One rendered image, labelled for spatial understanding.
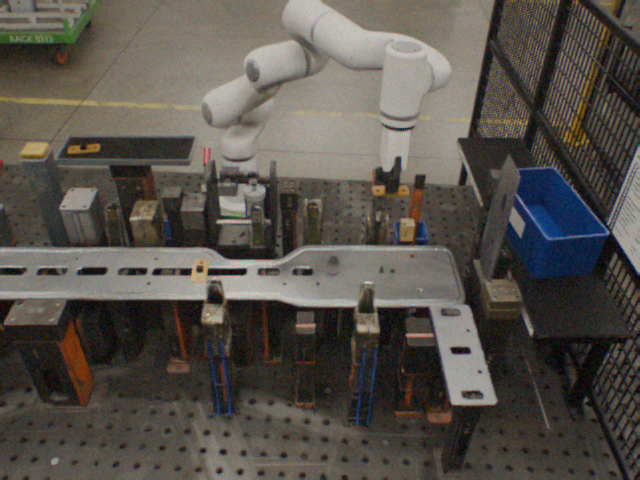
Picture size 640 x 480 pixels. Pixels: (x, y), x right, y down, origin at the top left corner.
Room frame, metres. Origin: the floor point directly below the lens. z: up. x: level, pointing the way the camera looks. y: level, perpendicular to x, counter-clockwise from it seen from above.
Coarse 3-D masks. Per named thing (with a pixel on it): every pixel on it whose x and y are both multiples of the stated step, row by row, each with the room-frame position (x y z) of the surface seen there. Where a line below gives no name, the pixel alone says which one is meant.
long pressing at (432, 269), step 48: (0, 288) 1.05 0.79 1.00; (48, 288) 1.05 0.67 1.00; (96, 288) 1.06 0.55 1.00; (144, 288) 1.06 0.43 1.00; (192, 288) 1.07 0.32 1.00; (240, 288) 1.07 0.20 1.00; (288, 288) 1.08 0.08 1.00; (336, 288) 1.08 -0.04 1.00; (384, 288) 1.09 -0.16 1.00; (432, 288) 1.09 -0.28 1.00
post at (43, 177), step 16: (32, 160) 1.41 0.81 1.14; (48, 160) 1.43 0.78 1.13; (32, 176) 1.41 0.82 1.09; (48, 176) 1.41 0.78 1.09; (32, 192) 1.41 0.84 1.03; (48, 192) 1.41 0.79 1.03; (48, 208) 1.42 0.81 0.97; (48, 224) 1.42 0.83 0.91; (64, 240) 1.42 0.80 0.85; (64, 272) 1.42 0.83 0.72; (80, 272) 1.43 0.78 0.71
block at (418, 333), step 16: (416, 320) 1.00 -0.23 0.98; (416, 336) 0.95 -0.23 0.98; (432, 336) 0.95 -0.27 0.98; (400, 352) 0.98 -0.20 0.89; (416, 352) 0.92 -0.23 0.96; (432, 352) 0.92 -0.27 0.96; (400, 368) 0.98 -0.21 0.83; (416, 368) 0.92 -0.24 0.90; (400, 384) 0.94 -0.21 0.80; (416, 384) 0.93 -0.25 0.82; (400, 400) 0.92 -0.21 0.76; (416, 400) 0.93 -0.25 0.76; (400, 416) 0.92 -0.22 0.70; (416, 416) 0.92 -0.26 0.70
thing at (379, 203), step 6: (378, 168) 1.31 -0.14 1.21; (378, 174) 1.28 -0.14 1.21; (384, 174) 1.28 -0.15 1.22; (378, 180) 1.31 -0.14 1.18; (372, 198) 1.30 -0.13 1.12; (378, 198) 1.30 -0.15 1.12; (384, 198) 1.29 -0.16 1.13; (372, 204) 1.29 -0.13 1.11; (378, 204) 1.30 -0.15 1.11; (384, 204) 1.29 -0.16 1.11; (372, 210) 1.29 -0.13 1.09; (378, 210) 1.29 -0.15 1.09; (384, 210) 1.28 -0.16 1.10; (372, 216) 1.28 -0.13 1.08; (384, 216) 1.28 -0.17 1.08; (372, 222) 1.28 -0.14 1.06; (384, 222) 1.28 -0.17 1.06
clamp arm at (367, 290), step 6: (366, 282) 0.98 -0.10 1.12; (372, 282) 0.98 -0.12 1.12; (360, 288) 0.97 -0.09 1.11; (366, 288) 0.97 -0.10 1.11; (372, 288) 0.97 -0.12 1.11; (360, 294) 0.97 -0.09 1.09; (366, 294) 0.97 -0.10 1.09; (372, 294) 0.97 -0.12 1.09; (360, 300) 0.97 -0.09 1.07; (366, 300) 0.97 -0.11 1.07; (372, 300) 0.97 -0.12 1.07; (360, 306) 0.98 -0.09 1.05; (366, 306) 0.98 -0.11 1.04; (372, 306) 0.98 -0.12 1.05; (360, 312) 0.98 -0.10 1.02; (366, 312) 0.98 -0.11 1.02; (372, 312) 0.98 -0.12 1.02
